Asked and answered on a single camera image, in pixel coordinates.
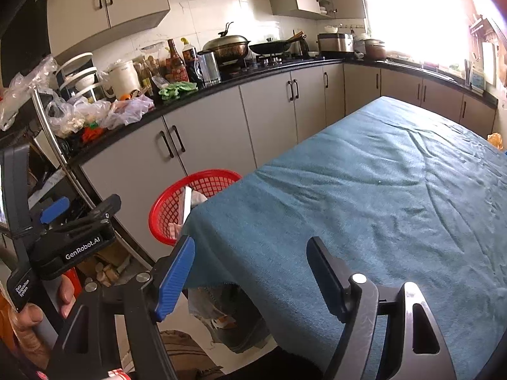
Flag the brown sack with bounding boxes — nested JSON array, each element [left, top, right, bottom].
[[158, 330, 222, 380]]

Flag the black kitchen countertop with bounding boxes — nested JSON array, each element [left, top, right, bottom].
[[59, 57, 500, 167]]

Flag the lidded metal wok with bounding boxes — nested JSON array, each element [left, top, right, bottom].
[[202, 23, 251, 64]]

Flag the metal pole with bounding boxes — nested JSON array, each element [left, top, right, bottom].
[[32, 87, 155, 274]]

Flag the red plastic basket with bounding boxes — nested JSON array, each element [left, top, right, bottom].
[[148, 169, 243, 246]]

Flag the white electric jug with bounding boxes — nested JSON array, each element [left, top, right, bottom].
[[101, 60, 142, 99]]

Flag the grey fabric bag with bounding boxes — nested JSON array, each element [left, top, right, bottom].
[[188, 283, 274, 353]]

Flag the white plates rack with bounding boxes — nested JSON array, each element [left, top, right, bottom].
[[55, 52, 99, 99]]

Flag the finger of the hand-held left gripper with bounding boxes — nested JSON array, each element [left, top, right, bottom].
[[39, 196, 71, 225], [77, 193, 123, 224]]

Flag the white cutting board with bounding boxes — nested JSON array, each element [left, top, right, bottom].
[[481, 41, 497, 86]]

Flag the clear plastic bag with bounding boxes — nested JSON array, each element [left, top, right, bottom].
[[0, 55, 60, 131]]

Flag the blue tablecloth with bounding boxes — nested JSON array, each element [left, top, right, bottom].
[[182, 96, 507, 380]]

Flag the black wok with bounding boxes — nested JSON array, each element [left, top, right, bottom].
[[249, 31, 305, 56]]

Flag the grey lower kitchen cabinets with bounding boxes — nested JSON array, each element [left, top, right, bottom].
[[77, 61, 497, 246]]

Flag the grey upper cabinet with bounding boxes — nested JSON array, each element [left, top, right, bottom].
[[43, 0, 171, 62]]

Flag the brown lidded pot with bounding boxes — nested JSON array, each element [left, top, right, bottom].
[[364, 39, 387, 61]]

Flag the red label sauce bottle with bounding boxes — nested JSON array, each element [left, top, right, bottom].
[[165, 39, 189, 84]]

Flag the kitchen window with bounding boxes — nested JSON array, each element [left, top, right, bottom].
[[358, 0, 476, 72]]

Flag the pile of plastic bags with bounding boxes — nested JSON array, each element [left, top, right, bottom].
[[45, 95, 155, 137]]

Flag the wall rack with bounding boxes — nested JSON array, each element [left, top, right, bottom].
[[469, 14, 507, 48]]

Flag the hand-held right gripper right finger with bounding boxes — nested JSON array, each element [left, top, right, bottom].
[[306, 236, 452, 380]]

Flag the dark sauce bottle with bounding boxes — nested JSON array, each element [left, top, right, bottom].
[[181, 39, 202, 84]]

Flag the silver rice cooker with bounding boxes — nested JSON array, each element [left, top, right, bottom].
[[317, 32, 355, 58]]

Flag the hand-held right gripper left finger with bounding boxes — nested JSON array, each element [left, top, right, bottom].
[[48, 235, 196, 380]]

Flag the gas stove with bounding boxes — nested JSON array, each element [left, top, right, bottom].
[[220, 53, 329, 78]]

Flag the person's left hand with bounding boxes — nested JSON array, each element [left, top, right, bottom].
[[10, 275, 77, 371]]

